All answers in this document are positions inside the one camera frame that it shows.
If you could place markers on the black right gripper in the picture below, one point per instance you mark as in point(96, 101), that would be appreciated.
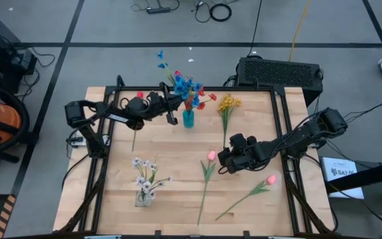
point(237, 159)

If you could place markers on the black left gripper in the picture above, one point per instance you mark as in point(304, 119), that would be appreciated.
point(158, 104)

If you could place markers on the blue artificial flower bunch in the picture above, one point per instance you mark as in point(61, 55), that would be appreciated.
point(181, 88)

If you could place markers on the pink artificial tulip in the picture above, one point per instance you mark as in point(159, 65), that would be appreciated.
point(212, 155)
point(271, 179)

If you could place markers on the red artificial flower bunch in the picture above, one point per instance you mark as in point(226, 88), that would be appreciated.
point(213, 96)

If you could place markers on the yellow artificial flower bunch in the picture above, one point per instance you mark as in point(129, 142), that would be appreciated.
point(227, 102)

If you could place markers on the white artificial flower bunch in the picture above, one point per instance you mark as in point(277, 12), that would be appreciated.
point(146, 186)

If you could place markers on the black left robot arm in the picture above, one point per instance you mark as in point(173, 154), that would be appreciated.
point(118, 117)

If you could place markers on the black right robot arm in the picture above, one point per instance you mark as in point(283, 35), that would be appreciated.
point(297, 141)

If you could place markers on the teal glass vase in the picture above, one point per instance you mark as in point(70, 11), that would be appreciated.
point(188, 120)

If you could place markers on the clear cut-glass vase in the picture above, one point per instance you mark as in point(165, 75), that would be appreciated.
point(139, 203)

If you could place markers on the black mesh computer case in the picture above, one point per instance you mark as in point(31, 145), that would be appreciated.
point(277, 74)

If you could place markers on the black power strip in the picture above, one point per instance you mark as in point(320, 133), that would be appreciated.
point(158, 10)

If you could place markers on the white power strip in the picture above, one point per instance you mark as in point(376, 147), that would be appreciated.
point(76, 142)

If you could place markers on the white paper label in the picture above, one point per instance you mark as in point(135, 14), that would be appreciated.
point(342, 186)

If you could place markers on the black metal beam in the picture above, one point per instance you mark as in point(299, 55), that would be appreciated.
point(360, 176)

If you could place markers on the orange black vacuum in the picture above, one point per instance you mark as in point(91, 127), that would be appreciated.
point(26, 121)

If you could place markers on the orange black striped strip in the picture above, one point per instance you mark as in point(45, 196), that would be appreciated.
point(3, 215)

